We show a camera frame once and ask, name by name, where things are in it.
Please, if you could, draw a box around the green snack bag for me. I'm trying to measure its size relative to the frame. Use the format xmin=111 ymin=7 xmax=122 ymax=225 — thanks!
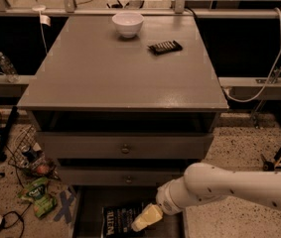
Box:
xmin=18 ymin=177 xmax=57 ymax=219

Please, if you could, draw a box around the grey drawer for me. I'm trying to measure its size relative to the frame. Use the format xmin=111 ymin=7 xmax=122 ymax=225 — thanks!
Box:
xmin=58 ymin=167 xmax=184 ymax=186
xmin=69 ymin=186 xmax=188 ymax=238
xmin=36 ymin=132 xmax=213 ymax=160

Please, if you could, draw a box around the wire basket with items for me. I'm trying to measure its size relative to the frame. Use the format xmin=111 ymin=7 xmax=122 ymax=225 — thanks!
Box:
xmin=8 ymin=126 xmax=59 ymax=179

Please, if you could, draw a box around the middle grey drawer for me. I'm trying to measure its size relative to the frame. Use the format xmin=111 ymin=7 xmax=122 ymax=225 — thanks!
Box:
xmin=58 ymin=167 xmax=184 ymax=186

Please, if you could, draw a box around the white bowl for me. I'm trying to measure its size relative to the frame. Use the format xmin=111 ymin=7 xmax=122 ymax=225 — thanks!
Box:
xmin=111 ymin=12 xmax=144 ymax=38

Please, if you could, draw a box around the black floor cable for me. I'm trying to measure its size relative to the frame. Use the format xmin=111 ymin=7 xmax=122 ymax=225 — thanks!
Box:
xmin=0 ymin=203 xmax=32 ymax=238

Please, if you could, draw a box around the bottom grey drawer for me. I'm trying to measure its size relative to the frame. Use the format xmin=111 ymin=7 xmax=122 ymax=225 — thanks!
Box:
xmin=69 ymin=186 xmax=188 ymax=238

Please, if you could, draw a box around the blue chip bag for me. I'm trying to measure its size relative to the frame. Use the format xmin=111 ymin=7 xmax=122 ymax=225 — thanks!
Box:
xmin=101 ymin=202 xmax=144 ymax=238

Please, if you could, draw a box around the clear water bottle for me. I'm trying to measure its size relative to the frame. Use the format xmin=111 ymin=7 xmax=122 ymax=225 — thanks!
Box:
xmin=0 ymin=52 xmax=19 ymax=83

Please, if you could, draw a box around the white cable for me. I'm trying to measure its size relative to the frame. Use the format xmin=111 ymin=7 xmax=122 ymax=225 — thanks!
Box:
xmin=223 ymin=7 xmax=281 ymax=103

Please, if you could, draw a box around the black candy bar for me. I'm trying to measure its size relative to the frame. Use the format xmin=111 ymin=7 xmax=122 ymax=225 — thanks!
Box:
xmin=148 ymin=41 xmax=183 ymax=56

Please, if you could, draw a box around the blue tape cross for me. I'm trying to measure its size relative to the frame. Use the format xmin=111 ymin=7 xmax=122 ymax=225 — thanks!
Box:
xmin=54 ymin=190 xmax=74 ymax=224

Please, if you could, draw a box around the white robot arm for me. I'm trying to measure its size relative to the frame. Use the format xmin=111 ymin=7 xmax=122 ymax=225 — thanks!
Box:
xmin=131 ymin=163 xmax=281 ymax=232

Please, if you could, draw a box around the top grey drawer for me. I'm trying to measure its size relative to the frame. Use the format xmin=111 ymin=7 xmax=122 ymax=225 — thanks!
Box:
xmin=36 ymin=132 xmax=213 ymax=160

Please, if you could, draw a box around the grey drawer cabinet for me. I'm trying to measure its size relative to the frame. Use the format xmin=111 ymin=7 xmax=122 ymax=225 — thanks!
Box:
xmin=16 ymin=14 xmax=229 ymax=238

